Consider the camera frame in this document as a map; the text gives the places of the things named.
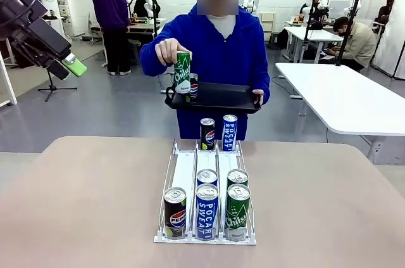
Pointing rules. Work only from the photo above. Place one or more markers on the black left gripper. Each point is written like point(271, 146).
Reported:
point(34, 33)

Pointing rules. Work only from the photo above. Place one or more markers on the green Chilsung can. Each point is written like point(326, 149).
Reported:
point(237, 175)
point(182, 74)
point(238, 214)

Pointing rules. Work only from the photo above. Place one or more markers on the black Pepsi can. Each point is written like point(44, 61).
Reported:
point(207, 135)
point(174, 214)
point(193, 89)

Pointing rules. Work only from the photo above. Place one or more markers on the black serving tray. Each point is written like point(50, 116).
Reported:
point(221, 98)

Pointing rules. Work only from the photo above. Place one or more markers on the person's left forearm blue sleeve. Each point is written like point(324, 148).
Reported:
point(265, 84)

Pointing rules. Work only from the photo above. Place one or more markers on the person's right forearm blue sleeve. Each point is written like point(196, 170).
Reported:
point(151, 59)

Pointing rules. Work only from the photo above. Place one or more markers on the seated person in black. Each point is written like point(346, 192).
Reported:
point(140, 8)

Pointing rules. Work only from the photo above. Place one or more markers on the person in blue hoodie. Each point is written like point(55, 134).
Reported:
point(221, 55)

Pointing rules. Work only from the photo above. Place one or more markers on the seated person in beige jacket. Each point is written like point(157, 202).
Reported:
point(360, 43)

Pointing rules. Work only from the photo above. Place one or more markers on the dark-haired person in black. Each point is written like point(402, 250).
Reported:
point(386, 9)

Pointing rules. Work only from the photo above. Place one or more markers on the person's right hand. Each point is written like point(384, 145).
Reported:
point(169, 51)

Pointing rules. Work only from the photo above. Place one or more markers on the person's left hand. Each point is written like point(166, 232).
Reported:
point(259, 95)

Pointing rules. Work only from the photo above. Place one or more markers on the black microphone stand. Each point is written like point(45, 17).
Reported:
point(52, 85)

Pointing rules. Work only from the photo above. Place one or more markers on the man in purple hoodie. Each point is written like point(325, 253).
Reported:
point(110, 5)

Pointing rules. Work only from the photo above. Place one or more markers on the grey background work table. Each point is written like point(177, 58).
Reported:
point(142, 27)

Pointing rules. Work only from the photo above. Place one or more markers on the black background stand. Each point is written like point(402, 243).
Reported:
point(154, 11)

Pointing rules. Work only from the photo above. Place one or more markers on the white can dispenser rack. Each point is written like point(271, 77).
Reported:
point(207, 162)

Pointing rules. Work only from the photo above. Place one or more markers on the blue Pocari Sweat can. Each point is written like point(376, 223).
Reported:
point(207, 176)
point(229, 133)
point(207, 214)

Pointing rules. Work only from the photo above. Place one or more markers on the white drawer unit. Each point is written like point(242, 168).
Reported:
point(268, 22)

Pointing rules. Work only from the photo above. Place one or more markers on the white background desk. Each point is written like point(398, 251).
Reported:
point(303, 35)

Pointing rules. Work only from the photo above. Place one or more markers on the large white table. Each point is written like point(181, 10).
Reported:
point(341, 97)

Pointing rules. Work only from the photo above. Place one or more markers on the white partition curtain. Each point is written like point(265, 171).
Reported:
point(394, 43)

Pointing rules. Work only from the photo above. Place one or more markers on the white table leg frame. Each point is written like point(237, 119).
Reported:
point(8, 84)

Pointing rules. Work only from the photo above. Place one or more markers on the black camera tripod pole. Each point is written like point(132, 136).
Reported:
point(348, 30)

